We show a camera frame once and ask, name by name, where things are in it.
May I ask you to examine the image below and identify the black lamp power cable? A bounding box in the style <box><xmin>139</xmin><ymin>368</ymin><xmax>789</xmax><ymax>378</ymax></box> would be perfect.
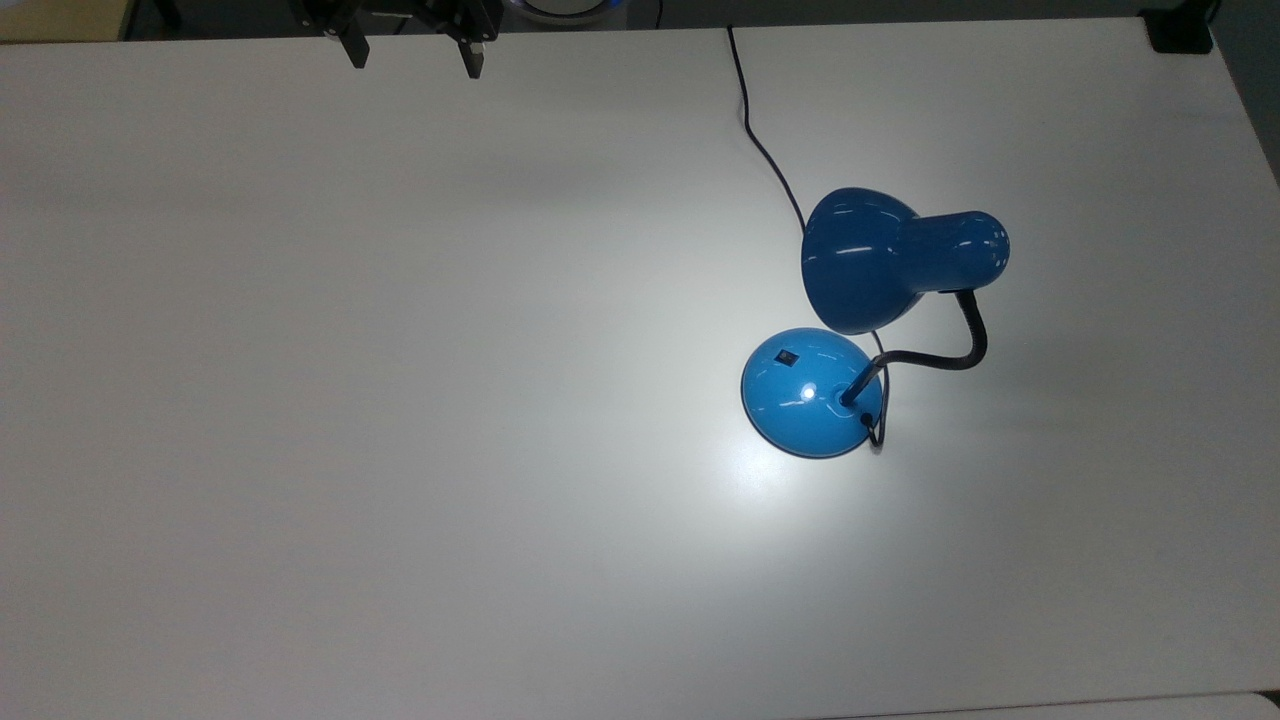
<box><xmin>725</xmin><ymin>25</ymin><xmax>892</xmax><ymax>451</ymax></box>

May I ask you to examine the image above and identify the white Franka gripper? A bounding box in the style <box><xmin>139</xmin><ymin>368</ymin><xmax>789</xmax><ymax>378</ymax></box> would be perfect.
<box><xmin>291</xmin><ymin>0</ymin><xmax>502</xmax><ymax>81</ymax></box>

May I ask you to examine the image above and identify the black clamp block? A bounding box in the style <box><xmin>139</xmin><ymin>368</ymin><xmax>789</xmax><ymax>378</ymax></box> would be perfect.
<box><xmin>1143</xmin><ymin>8</ymin><xmax>1217</xmax><ymax>55</ymax></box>

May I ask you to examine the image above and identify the blue gooseneck desk lamp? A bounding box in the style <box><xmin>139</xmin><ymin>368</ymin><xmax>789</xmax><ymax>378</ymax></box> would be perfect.
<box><xmin>740</xmin><ymin>186</ymin><xmax>1012</xmax><ymax>461</ymax></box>

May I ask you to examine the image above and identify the round white blue-rimmed object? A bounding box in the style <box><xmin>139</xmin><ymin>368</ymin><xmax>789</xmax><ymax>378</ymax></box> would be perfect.
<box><xmin>512</xmin><ymin>0</ymin><xmax>628</xmax><ymax>27</ymax></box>

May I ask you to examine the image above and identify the yellowish wooden board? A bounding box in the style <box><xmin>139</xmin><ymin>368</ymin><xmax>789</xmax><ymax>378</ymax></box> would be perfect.
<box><xmin>0</xmin><ymin>0</ymin><xmax>138</xmax><ymax>43</ymax></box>

